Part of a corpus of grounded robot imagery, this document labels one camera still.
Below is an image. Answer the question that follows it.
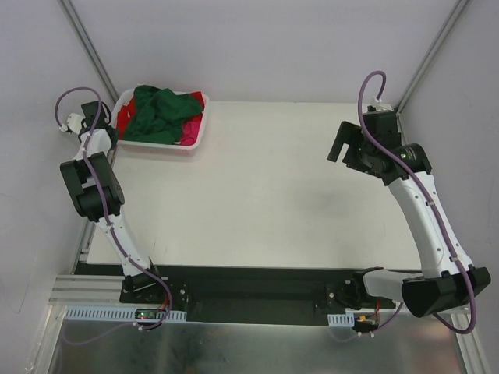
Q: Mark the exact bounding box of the red t shirt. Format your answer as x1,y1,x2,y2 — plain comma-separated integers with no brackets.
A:
115,90,203,139

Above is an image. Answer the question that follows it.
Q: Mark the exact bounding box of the left aluminium rail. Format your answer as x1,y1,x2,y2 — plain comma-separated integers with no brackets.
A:
48,275,122,305

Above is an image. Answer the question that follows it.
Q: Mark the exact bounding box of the pink t shirt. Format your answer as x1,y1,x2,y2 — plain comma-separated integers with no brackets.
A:
179,119,201,146

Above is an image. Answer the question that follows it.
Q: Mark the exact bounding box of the left white cable duct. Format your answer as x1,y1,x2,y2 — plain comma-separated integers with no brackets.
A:
65,305,187,323

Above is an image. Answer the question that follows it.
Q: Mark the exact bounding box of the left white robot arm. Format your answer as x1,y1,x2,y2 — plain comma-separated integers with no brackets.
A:
60,101,165,303

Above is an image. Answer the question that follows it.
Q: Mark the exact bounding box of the right aluminium frame post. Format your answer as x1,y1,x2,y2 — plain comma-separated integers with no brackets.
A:
395,0,472,116

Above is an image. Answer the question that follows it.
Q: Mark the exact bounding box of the white cable duct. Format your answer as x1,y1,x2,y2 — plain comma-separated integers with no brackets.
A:
327,312,355,328
65,305,187,323

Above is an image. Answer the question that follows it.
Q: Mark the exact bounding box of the right white cable duct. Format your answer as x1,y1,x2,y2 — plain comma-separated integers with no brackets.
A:
327,312,355,328

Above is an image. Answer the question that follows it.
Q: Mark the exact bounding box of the left aluminium frame post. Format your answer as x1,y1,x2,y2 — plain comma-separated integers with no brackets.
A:
58,0,119,103

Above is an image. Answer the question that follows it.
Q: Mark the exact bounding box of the aluminium frame post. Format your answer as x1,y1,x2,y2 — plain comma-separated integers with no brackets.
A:
395,0,472,116
58,0,119,103

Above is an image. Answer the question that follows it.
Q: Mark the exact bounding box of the green t shirt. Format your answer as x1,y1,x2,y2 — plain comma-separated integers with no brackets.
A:
122,84,204,145

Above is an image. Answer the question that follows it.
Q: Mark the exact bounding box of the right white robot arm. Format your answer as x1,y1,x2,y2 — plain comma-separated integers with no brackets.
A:
327,107,491,318

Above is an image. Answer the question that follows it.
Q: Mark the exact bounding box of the white plastic basket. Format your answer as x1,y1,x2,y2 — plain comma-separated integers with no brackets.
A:
111,87,211,151

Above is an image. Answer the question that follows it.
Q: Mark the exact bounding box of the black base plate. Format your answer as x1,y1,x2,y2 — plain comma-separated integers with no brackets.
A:
119,264,397,324

